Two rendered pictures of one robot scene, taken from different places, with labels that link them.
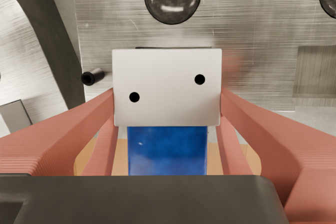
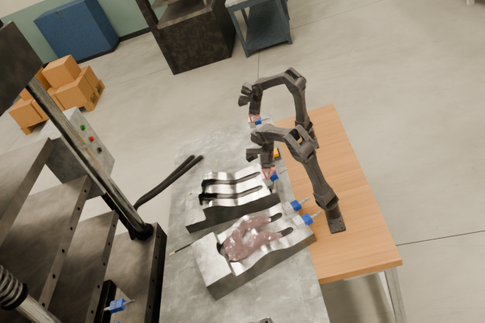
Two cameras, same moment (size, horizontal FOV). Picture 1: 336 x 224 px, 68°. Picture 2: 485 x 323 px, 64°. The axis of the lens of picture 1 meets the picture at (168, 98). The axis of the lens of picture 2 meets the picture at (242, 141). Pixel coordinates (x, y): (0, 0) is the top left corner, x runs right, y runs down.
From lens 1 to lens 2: 1.88 m
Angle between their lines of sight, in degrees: 68
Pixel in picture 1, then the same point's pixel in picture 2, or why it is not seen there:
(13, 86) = (280, 210)
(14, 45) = (272, 210)
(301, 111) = (281, 177)
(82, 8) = (262, 195)
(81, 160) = (304, 207)
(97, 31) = (265, 193)
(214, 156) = (294, 184)
